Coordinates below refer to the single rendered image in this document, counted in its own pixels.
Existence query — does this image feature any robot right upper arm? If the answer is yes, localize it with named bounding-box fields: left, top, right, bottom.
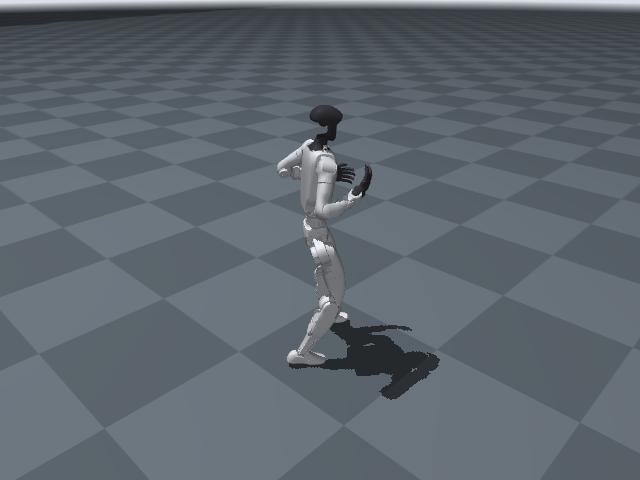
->
left=314, top=156, right=337, bottom=220

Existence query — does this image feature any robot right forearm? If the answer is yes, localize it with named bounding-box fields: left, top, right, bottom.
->
left=323, top=189, right=362, bottom=218

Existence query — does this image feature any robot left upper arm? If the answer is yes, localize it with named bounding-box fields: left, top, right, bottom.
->
left=277, top=139, right=314, bottom=178

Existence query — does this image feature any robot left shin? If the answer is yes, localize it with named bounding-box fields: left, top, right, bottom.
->
left=316, top=266, right=330, bottom=300

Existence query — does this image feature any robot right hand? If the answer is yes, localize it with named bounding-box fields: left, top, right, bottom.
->
left=352, top=165, right=372, bottom=197

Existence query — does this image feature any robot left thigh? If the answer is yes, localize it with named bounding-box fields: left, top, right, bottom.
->
left=314, top=228, right=337, bottom=285

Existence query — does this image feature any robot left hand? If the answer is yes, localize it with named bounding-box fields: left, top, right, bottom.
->
left=336, top=163, right=355, bottom=184

